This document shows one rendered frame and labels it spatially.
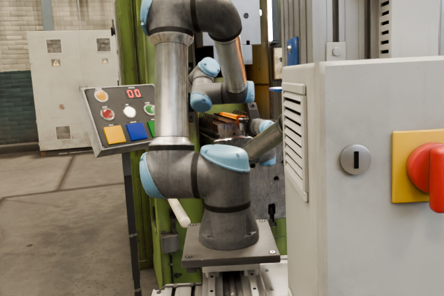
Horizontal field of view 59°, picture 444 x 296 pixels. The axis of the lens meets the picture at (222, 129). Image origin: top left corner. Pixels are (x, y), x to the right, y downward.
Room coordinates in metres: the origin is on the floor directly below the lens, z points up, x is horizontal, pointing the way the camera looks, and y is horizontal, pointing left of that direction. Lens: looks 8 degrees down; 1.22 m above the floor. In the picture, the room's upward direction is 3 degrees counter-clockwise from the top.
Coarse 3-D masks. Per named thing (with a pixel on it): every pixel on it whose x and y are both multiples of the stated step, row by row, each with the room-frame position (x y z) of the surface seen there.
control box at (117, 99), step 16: (80, 96) 1.61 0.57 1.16; (112, 96) 1.65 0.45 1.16; (128, 96) 1.69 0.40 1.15; (144, 96) 1.74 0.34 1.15; (96, 112) 1.56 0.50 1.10; (112, 112) 1.60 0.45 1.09; (144, 112) 1.69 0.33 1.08; (96, 128) 1.52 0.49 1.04; (96, 144) 1.52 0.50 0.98; (128, 144) 1.56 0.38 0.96; (144, 144) 1.62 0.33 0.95
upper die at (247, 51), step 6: (210, 48) 1.97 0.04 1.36; (246, 48) 1.97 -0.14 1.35; (198, 54) 2.23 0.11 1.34; (204, 54) 2.09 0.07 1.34; (210, 54) 1.98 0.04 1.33; (216, 54) 1.92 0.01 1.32; (246, 54) 1.97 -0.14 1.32; (198, 60) 2.23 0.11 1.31; (216, 60) 1.92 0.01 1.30; (246, 60) 1.97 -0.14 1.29
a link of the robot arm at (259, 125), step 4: (260, 120) 1.66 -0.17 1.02; (264, 120) 1.63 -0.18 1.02; (268, 120) 1.63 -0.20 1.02; (256, 124) 1.66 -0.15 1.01; (260, 124) 1.62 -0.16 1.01; (264, 124) 1.59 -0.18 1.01; (268, 124) 1.59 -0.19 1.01; (256, 128) 1.65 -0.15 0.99; (260, 128) 1.60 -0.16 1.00; (264, 128) 1.58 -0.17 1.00; (256, 132) 1.65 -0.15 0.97; (260, 132) 1.60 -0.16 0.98
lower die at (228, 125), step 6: (216, 114) 2.30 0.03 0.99; (204, 120) 2.18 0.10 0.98; (210, 120) 2.12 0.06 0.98; (216, 120) 2.10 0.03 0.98; (222, 120) 2.01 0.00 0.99; (228, 120) 1.99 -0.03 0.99; (234, 120) 1.97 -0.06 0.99; (216, 126) 1.94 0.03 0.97; (222, 126) 1.93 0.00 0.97; (228, 126) 1.93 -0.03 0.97; (234, 126) 1.94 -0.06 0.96; (216, 132) 1.95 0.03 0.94; (222, 132) 1.93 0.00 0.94; (228, 132) 1.93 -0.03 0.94; (234, 132) 1.94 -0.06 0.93; (240, 132) 1.95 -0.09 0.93
